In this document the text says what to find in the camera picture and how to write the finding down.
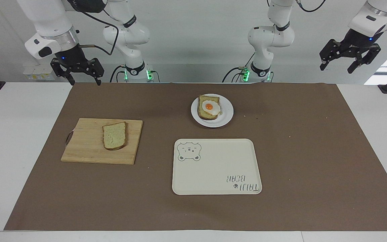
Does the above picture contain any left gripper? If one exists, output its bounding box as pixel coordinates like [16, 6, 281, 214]
[319, 28, 382, 74]

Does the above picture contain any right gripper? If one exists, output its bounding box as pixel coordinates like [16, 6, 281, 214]
[50, 44, 105, 86]

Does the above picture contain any round white plate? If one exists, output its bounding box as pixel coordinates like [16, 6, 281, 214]
[190, 93, 234, 128]

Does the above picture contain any wooden cutting board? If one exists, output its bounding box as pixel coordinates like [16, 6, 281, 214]
[60, 118, 144, 165]

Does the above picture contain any plain bread slice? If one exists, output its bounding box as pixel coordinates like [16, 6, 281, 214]
[102, 121, 128, 151]

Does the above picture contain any toasted bread slice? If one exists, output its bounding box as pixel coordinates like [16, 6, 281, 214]
[197, 95, 222, 121]

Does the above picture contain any fried egg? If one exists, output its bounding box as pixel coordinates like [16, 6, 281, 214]
[202, 99, 222, 116]

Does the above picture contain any cream tray with bear print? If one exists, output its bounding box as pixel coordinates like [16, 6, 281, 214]
[172, 138, 263, 196]

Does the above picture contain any black cable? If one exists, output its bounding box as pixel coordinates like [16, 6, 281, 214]
[222, 66, 248, 83]
[294, 0, 327, 13]
[109, 65, 127, 83]
[78, 9, 119, 56]

